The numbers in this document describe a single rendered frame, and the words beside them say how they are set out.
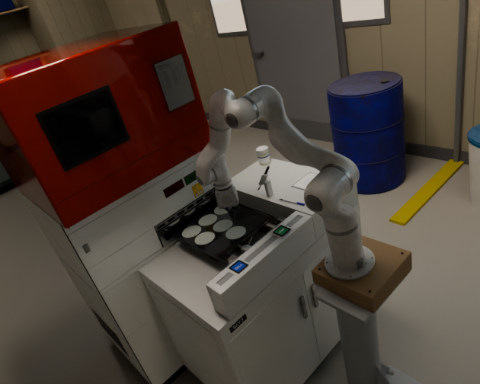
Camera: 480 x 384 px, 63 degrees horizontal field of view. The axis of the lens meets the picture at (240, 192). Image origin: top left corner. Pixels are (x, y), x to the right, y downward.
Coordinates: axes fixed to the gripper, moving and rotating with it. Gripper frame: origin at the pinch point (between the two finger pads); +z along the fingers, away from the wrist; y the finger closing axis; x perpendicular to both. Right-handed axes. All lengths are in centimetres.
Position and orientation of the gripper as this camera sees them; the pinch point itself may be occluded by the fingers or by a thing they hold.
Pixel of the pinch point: (232, 212)
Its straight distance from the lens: 188.3
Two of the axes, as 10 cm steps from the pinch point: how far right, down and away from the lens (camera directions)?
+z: 2.3, 8.4, 4.9
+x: 0.8, -5.2, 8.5
